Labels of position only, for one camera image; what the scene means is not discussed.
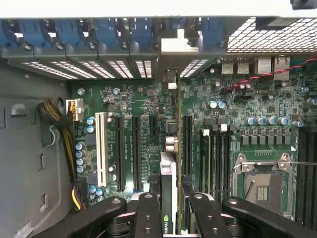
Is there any thin metal locking lever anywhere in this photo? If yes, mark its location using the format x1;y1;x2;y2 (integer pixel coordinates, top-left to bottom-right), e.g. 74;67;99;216
288;160;317;166

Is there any white power connector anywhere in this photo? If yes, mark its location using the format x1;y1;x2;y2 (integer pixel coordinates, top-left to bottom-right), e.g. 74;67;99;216
65;98;84;122

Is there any yellow black power wire bundle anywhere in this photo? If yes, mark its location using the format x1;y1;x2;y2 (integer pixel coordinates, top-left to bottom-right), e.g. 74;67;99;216
37;99;87;212

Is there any white expansion slot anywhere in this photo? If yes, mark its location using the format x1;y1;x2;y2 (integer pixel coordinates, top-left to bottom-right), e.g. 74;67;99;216
95;111;110;188

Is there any green motherboard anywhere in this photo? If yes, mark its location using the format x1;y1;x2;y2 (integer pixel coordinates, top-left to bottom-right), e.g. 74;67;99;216
70;57;317;224

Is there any open black PC case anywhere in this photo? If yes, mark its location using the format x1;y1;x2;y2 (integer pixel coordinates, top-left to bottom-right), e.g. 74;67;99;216
0;16;317;238

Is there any red black twisted wire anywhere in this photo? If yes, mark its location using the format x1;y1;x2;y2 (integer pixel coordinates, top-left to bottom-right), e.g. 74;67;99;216
226;55;317;92

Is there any blue slot retainer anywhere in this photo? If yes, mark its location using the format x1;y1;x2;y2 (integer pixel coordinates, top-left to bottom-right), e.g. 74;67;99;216
18;19;50;48
55;19;86;48
130;18;153;47
95;19;119;48
202;18;225;48

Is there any perforated metal slot cover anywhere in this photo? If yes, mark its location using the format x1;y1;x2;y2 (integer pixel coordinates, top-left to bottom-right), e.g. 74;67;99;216
135;60;153;79
78;60;116;79
49;60;99;79
21;61;80;80
180;59;209;78
107;60;135;79

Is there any short black expansion slot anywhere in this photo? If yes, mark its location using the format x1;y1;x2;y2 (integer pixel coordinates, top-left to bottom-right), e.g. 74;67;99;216
149;115;159;139

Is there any long black expansion slot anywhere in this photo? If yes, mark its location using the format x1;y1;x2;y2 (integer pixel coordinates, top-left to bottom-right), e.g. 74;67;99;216
132;116;142;193
182;115;193;176
115;116;126;192

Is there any CPU socket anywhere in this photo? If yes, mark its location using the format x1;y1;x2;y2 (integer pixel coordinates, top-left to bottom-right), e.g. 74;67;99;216
232;152;298;219

